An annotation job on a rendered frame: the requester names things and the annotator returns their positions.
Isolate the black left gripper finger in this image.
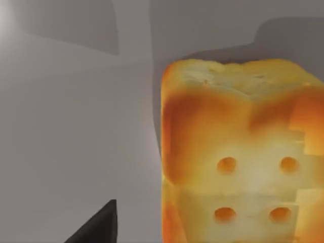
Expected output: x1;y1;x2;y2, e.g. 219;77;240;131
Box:
63;199;118;243

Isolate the golden brown bread loaf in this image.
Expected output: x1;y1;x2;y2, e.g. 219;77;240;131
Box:
160;58;324;243

